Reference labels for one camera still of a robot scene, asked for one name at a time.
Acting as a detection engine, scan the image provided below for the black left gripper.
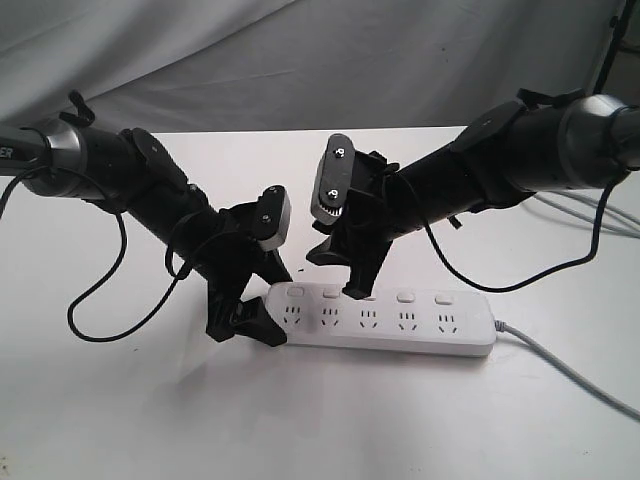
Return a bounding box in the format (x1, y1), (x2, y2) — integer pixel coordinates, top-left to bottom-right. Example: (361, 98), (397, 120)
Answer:
(205, 202), (292, 347)

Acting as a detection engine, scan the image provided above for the grey backdrop cloth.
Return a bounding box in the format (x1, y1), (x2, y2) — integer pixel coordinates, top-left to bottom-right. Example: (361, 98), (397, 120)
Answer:
(1, 1), (622, 132)

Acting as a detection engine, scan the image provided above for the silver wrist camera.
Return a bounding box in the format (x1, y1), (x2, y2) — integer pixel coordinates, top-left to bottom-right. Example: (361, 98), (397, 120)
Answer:
(251, 185), (291, 252)
(310, 133), (355, 225)

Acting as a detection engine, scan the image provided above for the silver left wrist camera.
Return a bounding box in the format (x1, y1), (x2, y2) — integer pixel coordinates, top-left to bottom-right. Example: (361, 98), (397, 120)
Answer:
(251, 185), (291, 252)

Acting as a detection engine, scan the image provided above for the grey power cable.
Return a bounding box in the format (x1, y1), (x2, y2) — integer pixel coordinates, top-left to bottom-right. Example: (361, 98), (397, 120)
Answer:
(492, 189), (640, 419)

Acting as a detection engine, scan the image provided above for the black tripod stand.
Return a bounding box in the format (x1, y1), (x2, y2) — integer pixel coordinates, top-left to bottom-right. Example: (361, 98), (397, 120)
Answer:
(591, 0), (638, 94)

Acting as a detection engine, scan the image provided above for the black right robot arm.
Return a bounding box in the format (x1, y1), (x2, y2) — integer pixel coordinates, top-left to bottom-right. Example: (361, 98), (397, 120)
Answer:
(307, 89), (639, 300)

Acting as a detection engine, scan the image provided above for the white five-outlet power strip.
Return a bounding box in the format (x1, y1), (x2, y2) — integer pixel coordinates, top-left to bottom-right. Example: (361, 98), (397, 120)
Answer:
(265, 282), (497, 357)

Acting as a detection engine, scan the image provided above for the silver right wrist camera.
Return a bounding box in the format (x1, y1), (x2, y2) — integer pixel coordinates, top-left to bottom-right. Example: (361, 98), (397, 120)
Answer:
(310, 133), (355, 225)

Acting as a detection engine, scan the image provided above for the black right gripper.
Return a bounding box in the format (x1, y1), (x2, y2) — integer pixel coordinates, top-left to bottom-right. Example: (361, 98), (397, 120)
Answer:
(306, 150), (399, 300)

